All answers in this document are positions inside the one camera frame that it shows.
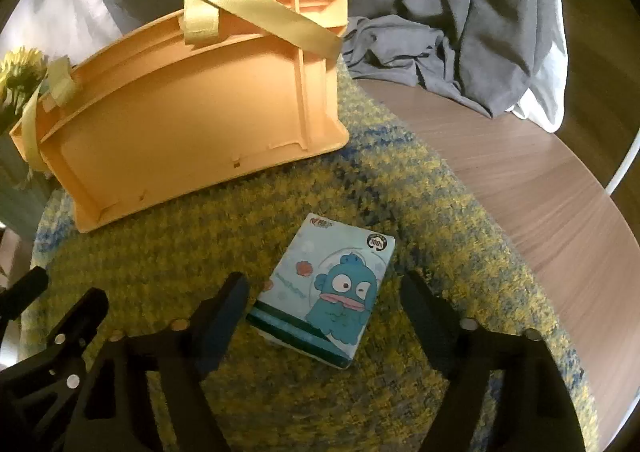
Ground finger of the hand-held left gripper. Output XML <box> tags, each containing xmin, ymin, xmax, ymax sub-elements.
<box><xmin>0</xmin><ymin>266</ymin><xmax>50</xmax><ymax>319</ymax></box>
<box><xmin>0</xmin><ymin>287</ymin><xmax>110</xmax><ymax>390</ymax></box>

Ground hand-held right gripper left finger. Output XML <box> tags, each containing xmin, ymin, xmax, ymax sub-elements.
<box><xmin>62</xmin><ymin>272</ymin><xmax>251</xmax><ymax>452</ymax></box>

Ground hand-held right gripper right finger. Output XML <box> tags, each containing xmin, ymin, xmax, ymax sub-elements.
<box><xmin>400</xmin><ymin>271</ymin><xmax>586</xmax><ymax>452</ymax></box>

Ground blue cartoon tissue pack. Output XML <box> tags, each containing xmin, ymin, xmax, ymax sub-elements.
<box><xmin>246</xmin><ymin>213</ymin><xmax>398</xmax><ymax>370</ymax></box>

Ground orange plastic crate yellow handles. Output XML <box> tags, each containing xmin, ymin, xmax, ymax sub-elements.
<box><xmin>10</xmin><ymin>0</ymin><xmax>351</xmax><ymax>234</ymax></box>

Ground yellow plaid blanket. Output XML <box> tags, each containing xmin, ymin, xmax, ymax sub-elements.
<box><xmin>20</xmin><ymin>57</ymin><xmax>601</xmax><ymax>452</ymax></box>

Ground white curved pole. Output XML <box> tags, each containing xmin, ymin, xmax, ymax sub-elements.
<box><xmin>605</xmin><ymin>127</ymin><xmax>640</xmax><ymax>195</ymax></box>

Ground pale pink curtain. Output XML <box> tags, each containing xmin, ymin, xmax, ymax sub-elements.
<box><xmin>10</xmin><ymin>0</ymin><xmax>131</xmax><ymax>68</ymax></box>

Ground white sheer curtain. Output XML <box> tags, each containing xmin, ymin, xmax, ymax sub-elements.
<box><xmin>515</xmin><ymin>0</ymin><xmax>571</xmax><ymax>133</ymax></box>

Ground wide grey curtain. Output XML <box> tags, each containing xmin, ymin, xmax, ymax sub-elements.
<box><xmin>82</xmin><ymin>0</ymin><xmax>551</xmax><ymax>118</ymax></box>

